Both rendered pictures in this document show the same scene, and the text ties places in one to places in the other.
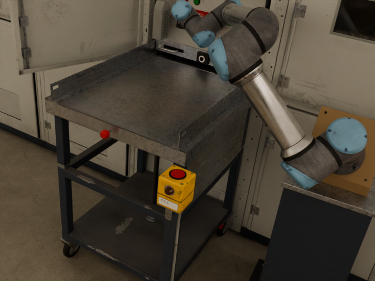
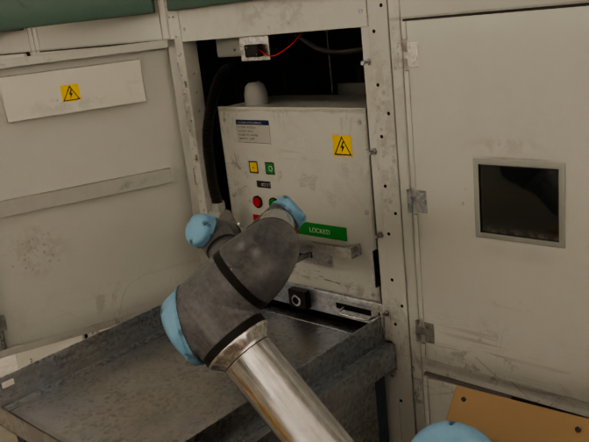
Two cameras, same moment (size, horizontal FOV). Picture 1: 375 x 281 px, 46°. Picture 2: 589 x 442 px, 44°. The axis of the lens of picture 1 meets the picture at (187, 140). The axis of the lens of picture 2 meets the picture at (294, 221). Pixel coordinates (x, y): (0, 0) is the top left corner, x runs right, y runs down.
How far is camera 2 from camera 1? 0.64 m
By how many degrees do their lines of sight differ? 22
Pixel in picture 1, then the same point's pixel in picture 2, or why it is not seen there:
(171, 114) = (188, 418)
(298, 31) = (425, 238)
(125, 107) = (115, 410)
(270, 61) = (397, 295)
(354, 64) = (535, 291)
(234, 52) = (194, 312)
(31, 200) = not seen: outside the picture
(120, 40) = (171, 281)
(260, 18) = (241, 242)
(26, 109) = not seen: hidden behind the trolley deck
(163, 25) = not seen: hidden behind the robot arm
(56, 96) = (12, 397)
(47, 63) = (40, 337)
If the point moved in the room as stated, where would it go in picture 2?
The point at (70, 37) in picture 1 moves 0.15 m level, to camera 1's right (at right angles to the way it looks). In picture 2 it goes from (74, 288) to (124, 289)
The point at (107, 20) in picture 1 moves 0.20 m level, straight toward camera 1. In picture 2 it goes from (139, 253) to (118, 280)
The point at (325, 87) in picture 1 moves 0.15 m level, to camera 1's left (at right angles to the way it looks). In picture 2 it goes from (498, 338) to (423, 336)
